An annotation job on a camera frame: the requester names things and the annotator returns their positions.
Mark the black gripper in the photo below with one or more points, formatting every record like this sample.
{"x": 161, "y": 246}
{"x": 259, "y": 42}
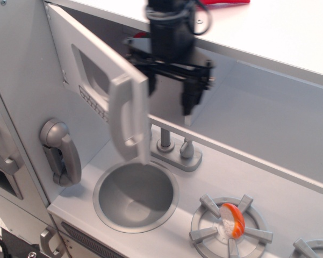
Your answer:
{"x": 169, "y": 50}

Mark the grey microwave door handle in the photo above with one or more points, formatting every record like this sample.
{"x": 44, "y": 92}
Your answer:
{"x": 126, "y": 133}

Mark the white toy microwave door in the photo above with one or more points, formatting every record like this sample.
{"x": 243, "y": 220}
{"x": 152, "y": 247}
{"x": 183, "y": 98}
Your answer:
{"x": 89, "y": 65}

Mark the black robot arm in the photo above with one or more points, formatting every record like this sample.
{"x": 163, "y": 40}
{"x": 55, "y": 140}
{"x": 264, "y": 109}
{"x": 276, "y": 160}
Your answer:
{"x": 169, "y": 10}

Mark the grey toy faucet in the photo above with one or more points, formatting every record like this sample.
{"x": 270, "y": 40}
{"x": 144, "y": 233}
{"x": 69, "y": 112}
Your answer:
{"x": 181, "y": 154}

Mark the red green toy pepper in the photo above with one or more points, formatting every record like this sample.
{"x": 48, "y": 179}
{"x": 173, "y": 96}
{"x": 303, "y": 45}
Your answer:
{"x": 210, "y": 2}

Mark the silver round sink bowl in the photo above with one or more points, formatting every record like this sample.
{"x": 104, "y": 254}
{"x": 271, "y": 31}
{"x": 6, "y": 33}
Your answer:
{"x": 136, "y": 198}

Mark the grey stove burner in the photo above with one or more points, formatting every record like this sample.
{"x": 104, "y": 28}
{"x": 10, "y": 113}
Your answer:
{"x": 208, "y": 236}
{"x": 311, "y": 248}

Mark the salmon sushi toy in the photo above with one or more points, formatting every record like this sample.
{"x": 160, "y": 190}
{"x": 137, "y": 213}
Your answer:
{"x": 233, "y": 220}

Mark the grey toy wall phone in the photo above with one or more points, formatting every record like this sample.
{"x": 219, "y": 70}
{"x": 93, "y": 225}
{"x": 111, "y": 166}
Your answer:
{"x": 61, "y": 153}

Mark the grey oven door handle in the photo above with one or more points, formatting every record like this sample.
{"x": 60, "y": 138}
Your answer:
{"x": 50, "y": 244}

